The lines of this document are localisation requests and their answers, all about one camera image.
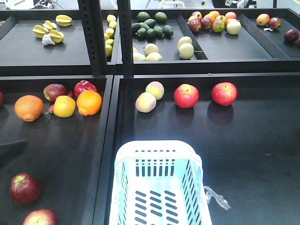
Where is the pale peach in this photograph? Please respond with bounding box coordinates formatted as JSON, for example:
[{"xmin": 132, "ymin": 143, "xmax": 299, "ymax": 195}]
[
  {"xmin": 135, "ymin": 92, "xmax": 157, "ymax": 113},
  {"xmin": 145, "ymin": 81, "xmax": 165, "ymax": 100}
]

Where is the large orange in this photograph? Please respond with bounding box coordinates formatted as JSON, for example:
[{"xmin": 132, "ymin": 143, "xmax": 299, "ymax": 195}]
[
  {"xmin": 76, "ymin": 90, "xmax": 102, "ymax": 116},
  {"xmin": 14, "ymin": 95, "xmax": 44, "ymax": 122}
]

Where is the red apple middle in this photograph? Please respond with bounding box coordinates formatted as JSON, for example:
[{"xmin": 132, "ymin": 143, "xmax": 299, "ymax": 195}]
[{"xmin": 174, "ymin": 84, "xmax": 199, "ymax": 109}]

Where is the red apple far left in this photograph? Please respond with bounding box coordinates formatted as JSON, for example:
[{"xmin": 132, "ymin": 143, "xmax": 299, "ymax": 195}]
[{"xmin": 0, "ymin": 91, "xmax": 4, "ymax": 105}]

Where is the red apple right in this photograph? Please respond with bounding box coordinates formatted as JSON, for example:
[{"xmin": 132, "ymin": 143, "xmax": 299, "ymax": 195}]
[{"xmin": 211, "ymin": 82, "xmax": 238, "ymax": 106}]

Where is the red chili pepper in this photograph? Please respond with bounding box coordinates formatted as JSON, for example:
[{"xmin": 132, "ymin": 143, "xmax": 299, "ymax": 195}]
[{"xmin": 46, "ymin": 104, "xmax": 54, "ymax": 114}]

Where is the black wooden fruit display stand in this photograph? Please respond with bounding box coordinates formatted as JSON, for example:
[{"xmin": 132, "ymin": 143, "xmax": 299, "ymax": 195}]
[{"xmin": 0, "ymin": 75, "xmax": 300, "ymax": 225}]

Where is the pale peach front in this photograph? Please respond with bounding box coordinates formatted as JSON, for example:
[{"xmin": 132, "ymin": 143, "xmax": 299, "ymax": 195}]
[{"xmin": 135, "ymin": 92, "xmax": 157, "ymax": 113}]

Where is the pale yellow pear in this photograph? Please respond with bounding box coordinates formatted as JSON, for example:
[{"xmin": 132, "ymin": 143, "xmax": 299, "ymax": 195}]
[{"xmin": 178, "ymin": 43, "xmax": 194, "ymax": 60}]

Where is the yellow apple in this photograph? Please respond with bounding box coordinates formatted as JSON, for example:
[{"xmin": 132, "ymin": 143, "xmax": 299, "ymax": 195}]
[{"xmin": 53, "ymin": 96, "xmax": 76, "ymax": 118}]

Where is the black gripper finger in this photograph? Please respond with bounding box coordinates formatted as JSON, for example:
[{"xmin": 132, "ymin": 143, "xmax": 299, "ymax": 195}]
[{"xmin": 0, "ymin": 140, "xmax": 27, "ymax": 164}]

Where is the upper black fruit tray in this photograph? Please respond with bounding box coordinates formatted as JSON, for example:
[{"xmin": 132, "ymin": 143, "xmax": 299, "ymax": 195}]
[{"xmin": 0, "ymin": 9, "xmax": 300, "ymax": 76}]

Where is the pale peach back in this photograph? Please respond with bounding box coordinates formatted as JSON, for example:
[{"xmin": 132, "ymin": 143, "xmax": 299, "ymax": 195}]
[{"xmin": 145, "ymin": 81, "xmax": 165, "ymax": 100}]

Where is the large orange right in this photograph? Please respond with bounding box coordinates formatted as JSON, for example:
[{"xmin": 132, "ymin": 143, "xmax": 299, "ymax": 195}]
[{"xmin": 76, "ymin": 90, "xmax": 102, "ymax": 116}]

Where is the clear plastic strip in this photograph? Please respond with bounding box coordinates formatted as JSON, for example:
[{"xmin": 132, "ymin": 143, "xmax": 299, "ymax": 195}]
[{"xmin": 203, "ymin": 186, "xmax": 231, "ymax": 210}]

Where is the pink red apple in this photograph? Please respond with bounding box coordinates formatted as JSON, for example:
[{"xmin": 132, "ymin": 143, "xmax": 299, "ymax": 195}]
[{"xmin": 23, "ymin": 209, "xmax": 57, "ymax": 225}]

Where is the white garlic bulb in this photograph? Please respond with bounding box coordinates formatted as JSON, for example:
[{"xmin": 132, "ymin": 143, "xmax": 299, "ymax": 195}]
[{"xmin": 42, "ymin": 34, "xmax": 55, "ymax": 46}]

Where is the dark red mango apple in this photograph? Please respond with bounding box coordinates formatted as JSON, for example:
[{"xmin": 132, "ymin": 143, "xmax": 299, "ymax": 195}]
[{"xmin": 43, "ymin": 83, "xmax": 68, "ymax": 102}]

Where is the light blue plastic basket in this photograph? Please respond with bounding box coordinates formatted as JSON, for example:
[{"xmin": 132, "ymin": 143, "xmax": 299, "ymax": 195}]
[{"xmin": 109, "ymin": 140, "xmax": 212, "ymax": 225}]

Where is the large orange left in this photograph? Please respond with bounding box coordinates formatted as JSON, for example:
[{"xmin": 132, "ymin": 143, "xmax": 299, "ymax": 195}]
[{"xmin": 14, "ymin": 95, "xmax": 44, "ymax": 122}]

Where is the red bell pepper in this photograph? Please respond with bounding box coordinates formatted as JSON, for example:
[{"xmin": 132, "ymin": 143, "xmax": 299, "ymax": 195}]
[{"xmin": 74, "ymin": 80, "xmax": 98, "ymax": 97}]

